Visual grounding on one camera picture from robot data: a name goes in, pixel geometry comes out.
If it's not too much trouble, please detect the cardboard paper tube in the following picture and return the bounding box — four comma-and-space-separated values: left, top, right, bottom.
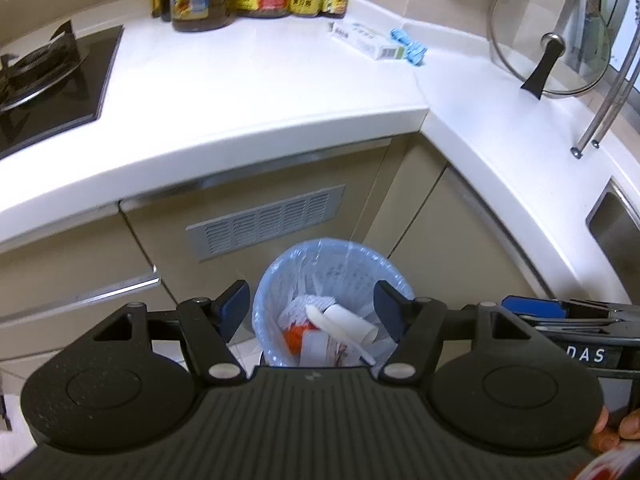
323, 304, 378, 344

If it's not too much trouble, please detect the cream foam strip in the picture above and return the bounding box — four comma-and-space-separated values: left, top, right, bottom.
306, 304, 375, 366

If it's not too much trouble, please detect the orange foam fruit net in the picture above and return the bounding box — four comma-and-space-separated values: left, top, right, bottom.
282, 322, 317, 356

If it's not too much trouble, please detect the white green medicine box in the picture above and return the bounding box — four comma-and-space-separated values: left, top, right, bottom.
331, 21, 406, 61

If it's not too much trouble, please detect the clear plastic box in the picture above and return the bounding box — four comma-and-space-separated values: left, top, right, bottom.
299, 330, 334, 367

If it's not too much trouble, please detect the blue lined trash basket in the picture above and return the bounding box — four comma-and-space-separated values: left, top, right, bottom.
252, 238, 414, 367

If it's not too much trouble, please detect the steel kitchen sink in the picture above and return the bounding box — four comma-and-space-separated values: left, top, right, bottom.
586, 179, 640, 304

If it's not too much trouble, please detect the person right hand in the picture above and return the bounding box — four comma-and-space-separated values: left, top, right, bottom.
588, 406, 640, 453

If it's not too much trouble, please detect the cabinet vent grille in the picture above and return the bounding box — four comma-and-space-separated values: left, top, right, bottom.
186, 184, 346, 261

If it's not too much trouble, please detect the steel rack pole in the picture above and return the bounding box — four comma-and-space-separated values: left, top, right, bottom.
591, 65, 639, 148
570, 26, 640, 159

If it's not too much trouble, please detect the glass pot lid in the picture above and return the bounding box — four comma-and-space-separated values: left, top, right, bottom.
487, 0, 611, 98

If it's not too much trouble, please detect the black gas stove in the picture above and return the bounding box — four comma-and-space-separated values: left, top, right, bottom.
1, 21, 124, 158

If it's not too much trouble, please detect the cabinet drawer handle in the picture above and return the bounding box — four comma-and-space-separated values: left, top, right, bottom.
1, 271, 162, 326

